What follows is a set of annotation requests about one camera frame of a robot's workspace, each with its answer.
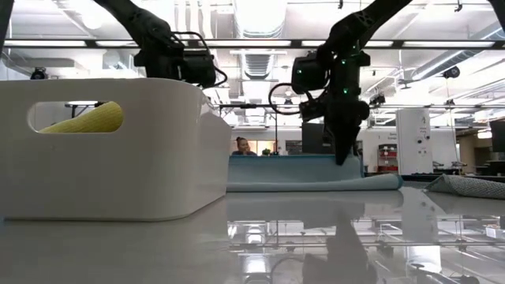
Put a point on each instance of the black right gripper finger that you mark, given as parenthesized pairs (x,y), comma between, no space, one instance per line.
(352,136)
(335,140)

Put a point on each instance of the small black dome camera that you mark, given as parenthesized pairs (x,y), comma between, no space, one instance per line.
(39,73)

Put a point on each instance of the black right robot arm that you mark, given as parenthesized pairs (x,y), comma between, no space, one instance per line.
(363,19)

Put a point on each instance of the red storage shelf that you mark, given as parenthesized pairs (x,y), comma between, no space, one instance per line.
(386,158)

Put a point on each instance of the yellow microfiber towel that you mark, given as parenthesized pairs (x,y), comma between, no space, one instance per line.
(94,122)

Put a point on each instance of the black hanging spotlight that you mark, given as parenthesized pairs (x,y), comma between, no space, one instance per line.
(377,99)
(451,72)

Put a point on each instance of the grey microfiber towel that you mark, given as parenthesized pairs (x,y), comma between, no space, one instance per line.
(469,186)

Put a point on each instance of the black screen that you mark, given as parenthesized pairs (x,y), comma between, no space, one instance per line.
(498,136)

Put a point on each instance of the person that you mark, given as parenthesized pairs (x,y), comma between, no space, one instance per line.
(242,146)

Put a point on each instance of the black monitor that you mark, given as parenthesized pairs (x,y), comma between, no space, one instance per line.
(311,138)

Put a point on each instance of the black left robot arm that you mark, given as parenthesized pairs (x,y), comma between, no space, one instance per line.
(146,23)

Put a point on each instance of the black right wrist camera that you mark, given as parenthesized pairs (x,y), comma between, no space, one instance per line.
(313,109)

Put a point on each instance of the white kiosk pillar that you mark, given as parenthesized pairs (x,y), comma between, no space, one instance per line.
(413,134)

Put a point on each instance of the black background table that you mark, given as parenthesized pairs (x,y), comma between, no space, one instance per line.
(75,104)

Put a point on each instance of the light blue microfiber towel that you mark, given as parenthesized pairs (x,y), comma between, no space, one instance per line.
(296,173)

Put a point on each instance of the white plastic bin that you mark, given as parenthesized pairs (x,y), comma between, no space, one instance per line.
(118,177)

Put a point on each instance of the black horizontal rail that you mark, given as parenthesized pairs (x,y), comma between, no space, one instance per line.
(414,105)

